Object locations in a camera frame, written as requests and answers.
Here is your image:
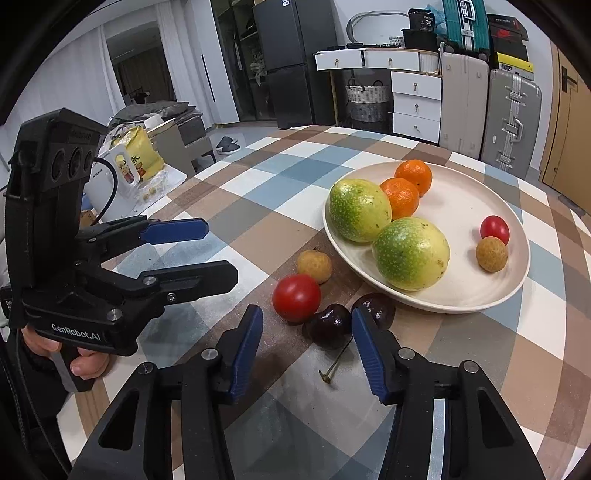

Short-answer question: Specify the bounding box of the black refrigerator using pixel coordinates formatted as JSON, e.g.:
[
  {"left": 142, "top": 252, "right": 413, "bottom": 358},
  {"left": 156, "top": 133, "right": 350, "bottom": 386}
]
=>
[{"left": 252, "top": 0, "right": 340, "bottom": 130}]

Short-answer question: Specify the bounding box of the yellow plastic bag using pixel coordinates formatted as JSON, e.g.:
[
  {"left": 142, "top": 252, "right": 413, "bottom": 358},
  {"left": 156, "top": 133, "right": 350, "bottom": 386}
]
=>
[{"left": 111, "top": 127, "right": 167, "bottom": 183}]

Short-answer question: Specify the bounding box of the yellow black shoe box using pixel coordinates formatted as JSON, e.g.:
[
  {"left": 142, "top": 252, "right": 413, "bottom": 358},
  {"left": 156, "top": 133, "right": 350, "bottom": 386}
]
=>
[{"left": 496, "top": 52, "right": 536, "bottom": 75}]

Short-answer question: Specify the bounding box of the checked tablecloth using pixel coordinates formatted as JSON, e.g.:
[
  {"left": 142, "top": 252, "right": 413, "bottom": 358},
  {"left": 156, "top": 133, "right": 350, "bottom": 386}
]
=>
[{"left": 60, "top": 124, "right": 591, "bottom": 480}]

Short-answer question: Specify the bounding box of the dark cherry with stem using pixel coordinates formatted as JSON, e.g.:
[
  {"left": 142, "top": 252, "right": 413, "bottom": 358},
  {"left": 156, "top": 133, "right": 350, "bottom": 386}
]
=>
[{"left": 302, "top": 303, "right": 355, "bottom": 385}]

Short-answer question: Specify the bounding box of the teal suitcase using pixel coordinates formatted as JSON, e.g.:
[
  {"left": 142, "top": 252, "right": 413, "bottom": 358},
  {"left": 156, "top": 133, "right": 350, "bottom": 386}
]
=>
[{"left": 441, "top": 0, "right": 491, "bottom": 58}]

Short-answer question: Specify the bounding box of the cream round plate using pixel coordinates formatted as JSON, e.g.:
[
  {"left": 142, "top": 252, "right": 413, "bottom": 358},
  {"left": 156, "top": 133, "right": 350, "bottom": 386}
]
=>
[{"left": 322, "top": 161, "right": 531, "bottom": 315}]

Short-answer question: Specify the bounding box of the silver suitcase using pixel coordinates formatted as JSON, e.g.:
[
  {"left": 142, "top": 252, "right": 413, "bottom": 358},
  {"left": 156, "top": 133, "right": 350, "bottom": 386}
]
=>
[{"left": 480, "top": 68, "right": 543, "bottom": 175}]

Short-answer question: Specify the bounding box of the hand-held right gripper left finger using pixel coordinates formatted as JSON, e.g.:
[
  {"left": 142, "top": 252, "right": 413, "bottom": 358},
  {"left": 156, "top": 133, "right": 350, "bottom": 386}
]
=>
[{"left": 69, "top": 304, "right": 265, "bottom": 480}]

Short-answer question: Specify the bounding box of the person's left hand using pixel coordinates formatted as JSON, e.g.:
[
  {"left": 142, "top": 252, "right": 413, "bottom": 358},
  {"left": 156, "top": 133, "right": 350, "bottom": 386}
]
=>
[{"left": 21, "top": 325, "right": 112, "bottom": 381}]

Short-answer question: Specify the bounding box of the white drawer desk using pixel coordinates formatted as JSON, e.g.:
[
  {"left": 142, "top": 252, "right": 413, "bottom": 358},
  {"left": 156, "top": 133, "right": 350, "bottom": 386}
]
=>
[{"left": 314, "top": 46, "right": 444, "bottom": 145}]

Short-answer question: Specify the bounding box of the oval metal frame mirror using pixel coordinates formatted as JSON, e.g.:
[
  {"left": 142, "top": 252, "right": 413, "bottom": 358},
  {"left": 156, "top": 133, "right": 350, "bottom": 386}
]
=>
[{"left": 346, "top": 11, "right": 411, "bottom": 47}]

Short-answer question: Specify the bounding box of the white curtain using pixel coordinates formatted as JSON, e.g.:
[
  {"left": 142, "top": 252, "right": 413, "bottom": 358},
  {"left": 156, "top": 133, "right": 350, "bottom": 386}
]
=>
[
  {"left": 154, "top": 0, "right": 185, "bottom": 100},
  {"left": 4, "top": 14, "right": 116, "bottom": 125}
]

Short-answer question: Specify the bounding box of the orange mandarin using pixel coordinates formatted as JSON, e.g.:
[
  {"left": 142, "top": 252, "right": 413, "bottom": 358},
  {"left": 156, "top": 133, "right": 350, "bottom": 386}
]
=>
[
  {"left": 394, "top": 159, "right": 433, "bottom": 198},
  {"left": 379, "top": 177, "right": 421, "bottom": 220}
]

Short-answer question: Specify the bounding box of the white appliance box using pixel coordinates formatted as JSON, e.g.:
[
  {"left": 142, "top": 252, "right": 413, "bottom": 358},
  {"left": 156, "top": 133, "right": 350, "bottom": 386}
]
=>
[{"left": 85, "top": 148, "right": 188, "bottom": 221}]

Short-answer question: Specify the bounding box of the grey clothes pile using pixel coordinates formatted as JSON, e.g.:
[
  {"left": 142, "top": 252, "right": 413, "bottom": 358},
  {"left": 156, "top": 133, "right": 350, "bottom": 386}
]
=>
[{"left": 111, "top": 102, "right": 204, "bottom": 127}]

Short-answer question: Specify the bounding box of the green yellow passion fruit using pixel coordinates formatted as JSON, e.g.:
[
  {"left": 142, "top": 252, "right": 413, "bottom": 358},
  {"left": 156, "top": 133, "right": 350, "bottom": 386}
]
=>
[
  {"left": 372, "top": 217, "right": 451, "bottom": 291},
  {"left": 329, "top": 179, "right": 393, "bottom": 244}
]

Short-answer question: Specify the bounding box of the beige suitcase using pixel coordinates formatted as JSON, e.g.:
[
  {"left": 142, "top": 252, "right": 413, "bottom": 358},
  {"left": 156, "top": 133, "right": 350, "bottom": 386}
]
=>
[{"left": 438, "top": 52, "right": 490, "bottom": 160}]

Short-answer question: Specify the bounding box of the blue plastic bag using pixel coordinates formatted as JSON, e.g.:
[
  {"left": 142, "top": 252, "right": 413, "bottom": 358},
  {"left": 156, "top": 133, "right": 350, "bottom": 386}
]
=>
[{"left": 422, "top": 4, "right": 446, "bottom": 35}]

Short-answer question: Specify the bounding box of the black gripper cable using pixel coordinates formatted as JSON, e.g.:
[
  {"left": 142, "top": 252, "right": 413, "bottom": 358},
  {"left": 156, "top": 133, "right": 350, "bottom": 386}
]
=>
[{"left": 92, "top": 158, "right": 120, "bottom": 224}]

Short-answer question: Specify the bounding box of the brown longan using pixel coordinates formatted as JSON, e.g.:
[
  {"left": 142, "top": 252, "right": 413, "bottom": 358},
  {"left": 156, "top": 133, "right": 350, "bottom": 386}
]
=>
[
  {"left": 297, "top": 249, "right": 334, "bottom": 284},
  {"left": 476, "top": 236, "right": 509, "bottom": 273}
]

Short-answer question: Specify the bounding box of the wooden door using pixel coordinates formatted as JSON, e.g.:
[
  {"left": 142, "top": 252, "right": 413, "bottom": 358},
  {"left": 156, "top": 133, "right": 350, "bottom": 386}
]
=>
[{"left": 538, "top": 34, "right": 591, "bottom": 199}]

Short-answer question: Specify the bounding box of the red cherry tomato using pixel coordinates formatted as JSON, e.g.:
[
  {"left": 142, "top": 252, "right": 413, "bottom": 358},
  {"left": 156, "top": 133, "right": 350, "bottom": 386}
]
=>
[
  {"left": 480, "top": 215, "right": 510, "bottom": 245},
  {"left": 272, "top": 274, "right": 321, "bottom": 323}
]

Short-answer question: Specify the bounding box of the dark glass door wardrobe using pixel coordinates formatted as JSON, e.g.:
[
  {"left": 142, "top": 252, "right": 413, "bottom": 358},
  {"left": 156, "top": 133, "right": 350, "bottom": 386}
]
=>
[{"left": 210, "top": 0, "right": 259, "bottom": 123}]

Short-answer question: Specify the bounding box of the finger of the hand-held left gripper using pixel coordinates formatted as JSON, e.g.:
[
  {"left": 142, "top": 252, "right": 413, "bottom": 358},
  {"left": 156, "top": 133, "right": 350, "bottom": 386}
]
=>
[
  {"left": 76, "top": 217, "right": 209, "bottom": 260},
  {"left": 99, "top": 260, "right": 239, "bottom": 315}
]

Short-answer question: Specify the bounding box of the white wardrobe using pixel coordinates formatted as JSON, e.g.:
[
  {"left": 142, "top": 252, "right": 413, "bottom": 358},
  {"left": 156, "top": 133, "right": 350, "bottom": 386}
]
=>
[{"left": 182, "top": 0, "right": 241, "bottom": 127}]

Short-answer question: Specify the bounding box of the black labelled bucket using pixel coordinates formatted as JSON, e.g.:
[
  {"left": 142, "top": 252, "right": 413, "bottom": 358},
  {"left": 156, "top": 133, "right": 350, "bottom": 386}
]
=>
[{"left": 409, "top": 8, "right": 437, "bottom": 32}]

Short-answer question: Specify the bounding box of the woven laundry basket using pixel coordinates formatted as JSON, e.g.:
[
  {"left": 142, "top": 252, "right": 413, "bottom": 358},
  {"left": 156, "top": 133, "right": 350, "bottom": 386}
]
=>
[{"left": 345, "top": 79, "right": 392, "bottom": 123}]

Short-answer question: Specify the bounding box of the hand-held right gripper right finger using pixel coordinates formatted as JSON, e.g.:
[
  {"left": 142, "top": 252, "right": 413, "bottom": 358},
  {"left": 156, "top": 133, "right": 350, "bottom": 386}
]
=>
[{"left": 351, "top": 307, "right": 548, "bottom": 480}]

